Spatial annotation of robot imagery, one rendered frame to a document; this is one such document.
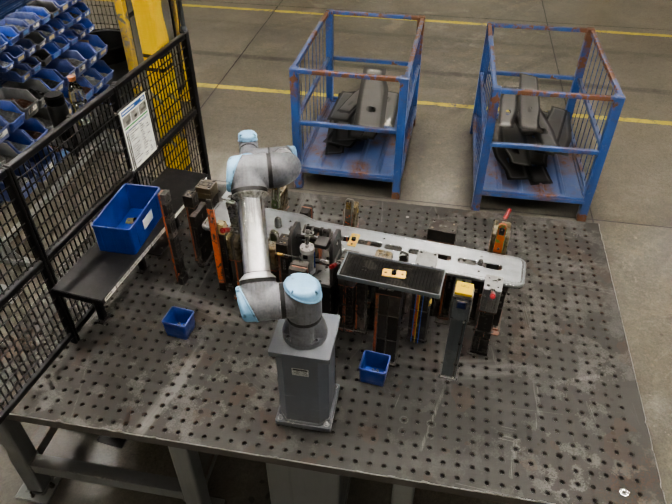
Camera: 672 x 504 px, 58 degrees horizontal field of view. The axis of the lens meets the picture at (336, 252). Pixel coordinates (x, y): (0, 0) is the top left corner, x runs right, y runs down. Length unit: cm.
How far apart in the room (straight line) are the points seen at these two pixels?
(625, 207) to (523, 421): 280
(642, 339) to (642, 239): 97
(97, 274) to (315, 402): 99
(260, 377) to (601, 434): 128
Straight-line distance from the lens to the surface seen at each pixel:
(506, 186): 458
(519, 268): 256
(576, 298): 296
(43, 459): 307
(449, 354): 239
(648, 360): 383
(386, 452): 228
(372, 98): 484
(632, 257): 449
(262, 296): 189
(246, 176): 196
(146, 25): 303
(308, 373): 208
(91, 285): 251
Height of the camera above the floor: 263
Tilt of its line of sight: 40 degrees down
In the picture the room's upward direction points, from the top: straight up
